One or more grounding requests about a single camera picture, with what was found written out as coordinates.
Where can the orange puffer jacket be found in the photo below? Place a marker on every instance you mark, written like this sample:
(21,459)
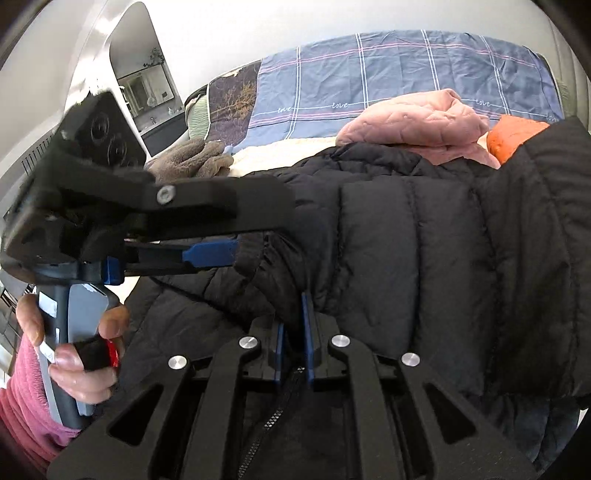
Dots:
(512,136)

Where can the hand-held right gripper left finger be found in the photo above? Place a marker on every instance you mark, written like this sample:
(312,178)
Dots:
(280,346)

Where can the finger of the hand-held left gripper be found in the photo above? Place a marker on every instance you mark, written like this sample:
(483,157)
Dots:
(221,198)
(207,254)

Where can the green pillow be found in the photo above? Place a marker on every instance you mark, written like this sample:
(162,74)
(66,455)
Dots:
(196,120)
(564,99)

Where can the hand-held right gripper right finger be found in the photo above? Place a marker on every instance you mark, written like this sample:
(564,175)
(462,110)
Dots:
(308,332)

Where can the brown fuzzy garment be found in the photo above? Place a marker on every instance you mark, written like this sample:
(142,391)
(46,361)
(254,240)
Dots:
(194,159)

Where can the blue plaid bed cover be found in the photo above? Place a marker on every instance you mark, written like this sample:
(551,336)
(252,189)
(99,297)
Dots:
(369,78)

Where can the person's left hand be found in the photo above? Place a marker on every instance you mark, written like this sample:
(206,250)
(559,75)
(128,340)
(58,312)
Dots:
(78,383)

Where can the arched doorway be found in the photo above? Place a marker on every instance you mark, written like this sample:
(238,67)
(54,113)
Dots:
(147,83)

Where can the person's left forearm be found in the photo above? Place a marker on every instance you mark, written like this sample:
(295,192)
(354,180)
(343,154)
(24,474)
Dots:
(23,406)

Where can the dark tree-print blanket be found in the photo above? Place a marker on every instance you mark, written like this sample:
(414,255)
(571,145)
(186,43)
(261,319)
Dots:
(231,101)

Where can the black puffer jacket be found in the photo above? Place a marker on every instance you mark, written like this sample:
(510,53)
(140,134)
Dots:
(415,254)

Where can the pink quilted garment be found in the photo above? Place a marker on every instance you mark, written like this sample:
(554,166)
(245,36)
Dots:
(415,124)

